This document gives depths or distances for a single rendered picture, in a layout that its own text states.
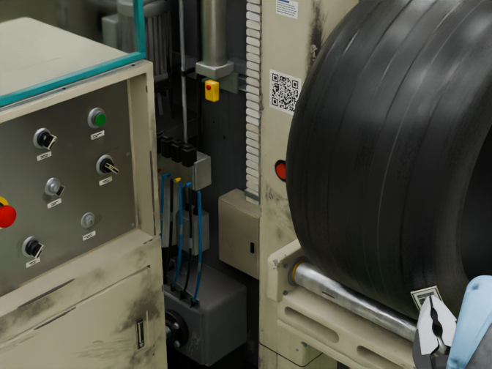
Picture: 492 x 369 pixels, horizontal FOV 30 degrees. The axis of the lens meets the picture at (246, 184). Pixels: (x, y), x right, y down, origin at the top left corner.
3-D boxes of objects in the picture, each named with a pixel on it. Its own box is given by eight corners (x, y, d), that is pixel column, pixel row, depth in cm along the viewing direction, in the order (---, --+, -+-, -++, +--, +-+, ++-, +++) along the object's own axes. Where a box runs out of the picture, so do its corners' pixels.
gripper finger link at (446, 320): (434, 304, 145) (447, 361, 141) (428, 293, 140) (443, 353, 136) (454, 299, 144) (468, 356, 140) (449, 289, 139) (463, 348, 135)
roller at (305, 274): (288, 285, 173) (288, 264, 171) (304, 275, 176) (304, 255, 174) (448, 367, 152) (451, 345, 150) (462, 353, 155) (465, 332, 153)
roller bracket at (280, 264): (266, 299, 174) (266, 255, 169) (388, 222, 199) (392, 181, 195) (279, 306, 172) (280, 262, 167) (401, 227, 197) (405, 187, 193)
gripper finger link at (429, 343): (414, 308, 146) (427, 365, 142) (408, 298, 140) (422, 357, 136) (434, 304, 145) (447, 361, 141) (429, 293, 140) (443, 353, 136)
